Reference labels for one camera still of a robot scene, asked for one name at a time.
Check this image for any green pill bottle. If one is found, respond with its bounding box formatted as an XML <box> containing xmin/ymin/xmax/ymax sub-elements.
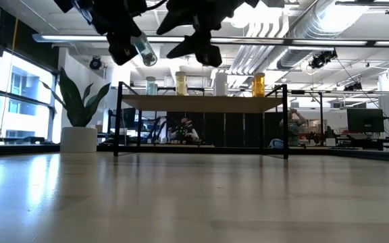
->
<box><xmin>130</xmin><ymin>32</ymin><xmax>159</xmax><ymax>68</ymax></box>
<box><xmin>145</xmin><ymin>76</ymin><xmax>159</xmax><ymax>97</ymax></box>

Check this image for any black aluminium rig frame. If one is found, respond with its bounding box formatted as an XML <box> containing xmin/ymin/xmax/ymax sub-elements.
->
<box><xmin>0</xmin><ymin>143</ymin><xmax>389</xmax><ymax>165</ymax></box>

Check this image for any clear plastic bottle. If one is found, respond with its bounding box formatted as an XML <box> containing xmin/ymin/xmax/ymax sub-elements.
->
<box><xmin>213</xmin><ymin>71</ymin><xmax>230</xmax><ymax>97</ymax></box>

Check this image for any silver ceiling duct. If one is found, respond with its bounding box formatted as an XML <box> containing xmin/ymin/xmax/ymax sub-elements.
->
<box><xmin>277</xmin><ymin>0</ymin><xmax>371</xmax><ymax>71</ymax></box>

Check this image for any black ceiling spotlight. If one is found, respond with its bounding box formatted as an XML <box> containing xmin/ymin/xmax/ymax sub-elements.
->
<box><xmin>308</xmin><ymin>49</ymin><xmax>338</xmax><ymax>70</ymax></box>

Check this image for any orange pill bottle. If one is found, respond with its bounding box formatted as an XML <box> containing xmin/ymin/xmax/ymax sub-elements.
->
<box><xmin>251</xmin><ymin>72</ymin><xmax>266</xmax><ymax>99</ymax></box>

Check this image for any black computer monitor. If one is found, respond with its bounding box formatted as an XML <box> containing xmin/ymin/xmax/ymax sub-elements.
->
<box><xmin>346</xmin><ymin>107</ymin><xmax>386</xmax><ymax>134</ymax></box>

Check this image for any wooden shelf with black legs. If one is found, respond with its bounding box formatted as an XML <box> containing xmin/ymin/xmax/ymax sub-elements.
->
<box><xmin>113</xmin><ymin>80</ymin><xmax>290</xmax><ymax>160</ymax></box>

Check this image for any overhead light bar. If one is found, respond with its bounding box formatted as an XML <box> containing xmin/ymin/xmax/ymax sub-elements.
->
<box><xmin>32</xmin><ymin>32</ymin><xmax>389</xmax><ymax>48</ymax></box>

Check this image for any black background desk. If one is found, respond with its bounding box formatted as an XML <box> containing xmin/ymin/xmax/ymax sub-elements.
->
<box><xmin>329</xmin><ymin>114</ymin><xmax>389</xmax><ymax>152</ymax></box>

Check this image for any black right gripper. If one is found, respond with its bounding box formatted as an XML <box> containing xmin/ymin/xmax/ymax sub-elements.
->
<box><xmin>156</xmin><ymin>0</ymin><xmax>260</xmax><ymax>68</ymax></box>

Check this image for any green plant in white pot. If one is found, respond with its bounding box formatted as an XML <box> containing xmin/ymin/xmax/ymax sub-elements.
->
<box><xmin>41</xmin><ymin>66</ymin><xmax>111</xmax><ymax>154</ymax></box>

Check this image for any black ceiling camera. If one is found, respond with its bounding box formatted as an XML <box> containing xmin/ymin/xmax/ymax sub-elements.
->
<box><xmin>89</xmin><ymin>55</ymin><xmax>103</xmax><ymax>71</ymax></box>

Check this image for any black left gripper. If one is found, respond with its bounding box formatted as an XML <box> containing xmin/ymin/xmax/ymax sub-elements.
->
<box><xmin>53</xmin><ymin>0</ymin><xmax>148</xmax><ymax>67</ymax></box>

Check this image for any person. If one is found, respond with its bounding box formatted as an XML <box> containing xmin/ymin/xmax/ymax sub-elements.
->
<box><xmin>280</xmin><ymin>107</ymin><xmax>307</xmax><ymax>147</ymax></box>

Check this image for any white and blue bag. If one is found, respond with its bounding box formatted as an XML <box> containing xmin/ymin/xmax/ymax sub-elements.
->
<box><xmin>268</xmin><ymin>138</ymin><xmax>285</xmax><ymax>150</ymax></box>

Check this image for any pale yellow pill bottle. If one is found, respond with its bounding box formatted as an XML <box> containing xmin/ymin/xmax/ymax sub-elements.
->
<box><xmin>175</xmin><ymin>71</ymin><xmax>188</xmax><ymax>97</ymax></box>

